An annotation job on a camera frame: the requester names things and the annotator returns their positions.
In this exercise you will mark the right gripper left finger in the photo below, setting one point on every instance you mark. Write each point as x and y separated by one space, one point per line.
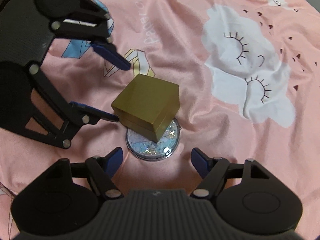
101 171

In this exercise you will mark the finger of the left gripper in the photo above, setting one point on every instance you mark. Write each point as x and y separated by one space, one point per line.
59 119
84 33

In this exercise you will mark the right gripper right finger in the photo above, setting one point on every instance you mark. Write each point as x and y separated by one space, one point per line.
211 170

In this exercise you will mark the round glitter compact mirror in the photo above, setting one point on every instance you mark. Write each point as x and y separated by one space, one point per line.
147 150

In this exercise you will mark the gold cube box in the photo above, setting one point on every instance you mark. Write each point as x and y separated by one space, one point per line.
147 105

